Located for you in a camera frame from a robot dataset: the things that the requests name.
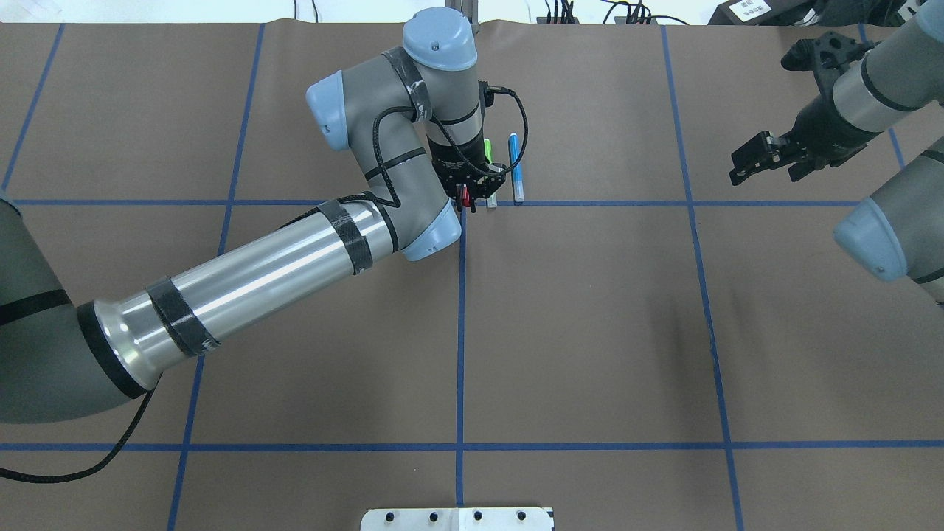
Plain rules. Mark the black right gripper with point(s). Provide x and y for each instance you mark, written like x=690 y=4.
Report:
x=824 y=124

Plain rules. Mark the aluminium frame post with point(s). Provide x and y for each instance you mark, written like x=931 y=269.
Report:
x=469 y=9

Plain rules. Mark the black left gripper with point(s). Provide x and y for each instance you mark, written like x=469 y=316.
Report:
x=447 y=160

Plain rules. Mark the green marker pen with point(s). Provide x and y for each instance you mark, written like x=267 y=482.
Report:
x=488 y=158

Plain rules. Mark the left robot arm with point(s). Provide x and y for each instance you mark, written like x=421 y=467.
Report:
x=412 y=118

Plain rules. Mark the blue marker pen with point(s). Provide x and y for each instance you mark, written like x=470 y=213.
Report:
x=515 y=149

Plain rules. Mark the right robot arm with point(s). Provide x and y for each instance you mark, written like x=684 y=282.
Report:
x=864 y=89

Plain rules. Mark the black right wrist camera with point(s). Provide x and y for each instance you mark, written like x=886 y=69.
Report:
x=829 y=51

